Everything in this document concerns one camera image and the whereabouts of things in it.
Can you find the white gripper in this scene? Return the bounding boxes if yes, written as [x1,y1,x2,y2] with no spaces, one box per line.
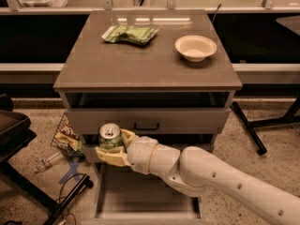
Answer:
[95,128,158,174]

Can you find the green soda can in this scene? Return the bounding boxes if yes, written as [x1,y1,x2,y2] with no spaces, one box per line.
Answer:
[99,123,122,150]

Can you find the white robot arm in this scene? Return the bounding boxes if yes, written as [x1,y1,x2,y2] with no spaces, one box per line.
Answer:
[96,124,300,225]

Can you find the open bottom drawer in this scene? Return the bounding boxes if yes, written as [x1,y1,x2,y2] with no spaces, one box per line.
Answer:
[82,164,213,225]

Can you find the grey drawer cabinet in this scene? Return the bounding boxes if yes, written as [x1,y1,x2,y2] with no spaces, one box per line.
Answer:
[52,8,244,225]

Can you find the snack bag on floor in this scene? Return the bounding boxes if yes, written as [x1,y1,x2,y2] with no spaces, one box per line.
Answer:
[51,114,83,157]

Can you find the clear plastic bottle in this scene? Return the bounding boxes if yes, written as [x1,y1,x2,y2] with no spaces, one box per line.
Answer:
[35,152,64,173]

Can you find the black chair with base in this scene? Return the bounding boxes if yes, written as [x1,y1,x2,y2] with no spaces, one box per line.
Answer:
[0,94,94,225]

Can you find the green chip bag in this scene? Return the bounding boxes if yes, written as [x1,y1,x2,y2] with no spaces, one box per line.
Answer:
[101,24,158,46]

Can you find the white paper bowl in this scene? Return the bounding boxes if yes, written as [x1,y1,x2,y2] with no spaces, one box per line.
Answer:
[174,36,218,62]

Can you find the top drawer with black handle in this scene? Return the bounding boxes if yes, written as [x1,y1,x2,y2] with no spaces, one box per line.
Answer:
[66,108,230,135]

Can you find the black floor cable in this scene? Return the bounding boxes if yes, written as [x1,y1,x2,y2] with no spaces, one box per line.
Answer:
[55,172,89,225]

